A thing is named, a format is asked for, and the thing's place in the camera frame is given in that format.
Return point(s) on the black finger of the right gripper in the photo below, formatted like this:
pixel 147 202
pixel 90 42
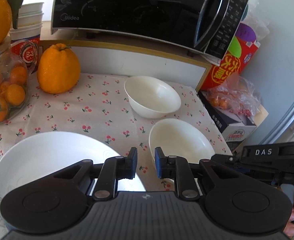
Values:
pixel 226 160

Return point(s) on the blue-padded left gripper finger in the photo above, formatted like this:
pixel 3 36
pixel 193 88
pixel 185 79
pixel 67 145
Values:
pixel 110 172

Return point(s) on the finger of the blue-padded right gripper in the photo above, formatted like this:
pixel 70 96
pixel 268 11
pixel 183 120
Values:
pixel 178 169

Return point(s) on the small white bowl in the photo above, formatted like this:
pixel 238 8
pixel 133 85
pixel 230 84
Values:
pixel 151 98
pixel 177 137

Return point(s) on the white plate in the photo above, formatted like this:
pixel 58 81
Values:
pixel 44 153

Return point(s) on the white blue carton box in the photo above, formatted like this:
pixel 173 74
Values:
pixel 234 128

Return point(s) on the floral tablecloth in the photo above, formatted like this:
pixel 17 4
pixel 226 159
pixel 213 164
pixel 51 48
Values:
pixel 97 107

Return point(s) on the plastic bag of snacks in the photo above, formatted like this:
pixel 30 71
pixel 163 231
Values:
pixel 236 95

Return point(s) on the white refrigerator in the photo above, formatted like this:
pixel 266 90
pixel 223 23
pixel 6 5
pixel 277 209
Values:
pixel 272 72

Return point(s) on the orange on table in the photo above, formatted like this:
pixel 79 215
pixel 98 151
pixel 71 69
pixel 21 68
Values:
pixel 58 70

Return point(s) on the red snack box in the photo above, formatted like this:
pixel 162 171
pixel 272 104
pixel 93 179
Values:
pixel 242 48

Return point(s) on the glass jar with kumquats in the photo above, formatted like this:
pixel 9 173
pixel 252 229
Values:
pixel 17 61

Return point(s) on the black microwave oven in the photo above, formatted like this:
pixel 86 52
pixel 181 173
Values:
pixel 201 26

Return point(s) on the stacked paper cups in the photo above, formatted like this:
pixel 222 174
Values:
pixel 25 39

